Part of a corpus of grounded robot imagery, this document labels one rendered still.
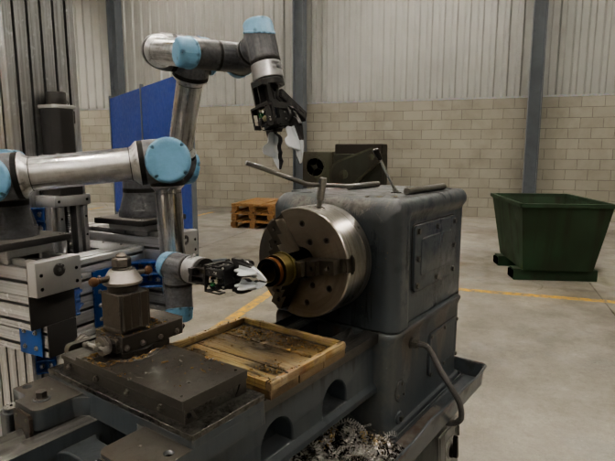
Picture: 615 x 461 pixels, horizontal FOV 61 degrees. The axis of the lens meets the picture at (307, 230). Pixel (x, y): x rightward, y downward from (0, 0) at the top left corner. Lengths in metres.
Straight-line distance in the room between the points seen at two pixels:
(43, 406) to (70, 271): 0.46
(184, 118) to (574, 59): 10.26
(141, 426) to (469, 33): 11.03
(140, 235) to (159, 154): 0.56
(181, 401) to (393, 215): 0.79
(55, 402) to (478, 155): 10.64
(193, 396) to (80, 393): 0.30
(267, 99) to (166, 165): 0.31
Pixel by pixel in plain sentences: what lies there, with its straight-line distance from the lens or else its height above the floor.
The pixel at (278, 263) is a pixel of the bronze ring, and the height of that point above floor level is 1.11.
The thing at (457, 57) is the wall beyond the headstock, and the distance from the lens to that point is 11.59.
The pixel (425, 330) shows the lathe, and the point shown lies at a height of 0.81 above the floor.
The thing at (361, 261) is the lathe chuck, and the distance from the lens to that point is 1.42.
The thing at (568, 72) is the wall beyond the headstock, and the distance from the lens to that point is 11.61.
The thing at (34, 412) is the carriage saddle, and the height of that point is 0.90.
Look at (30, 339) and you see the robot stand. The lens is 1.60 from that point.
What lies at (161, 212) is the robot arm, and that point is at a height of 1.21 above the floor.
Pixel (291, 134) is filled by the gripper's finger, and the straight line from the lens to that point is 1.27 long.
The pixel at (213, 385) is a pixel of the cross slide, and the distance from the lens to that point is 1.00.
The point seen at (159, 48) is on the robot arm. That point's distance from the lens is 1.57.
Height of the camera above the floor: 1.40
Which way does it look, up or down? 9 degrees down
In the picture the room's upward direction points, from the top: straight up
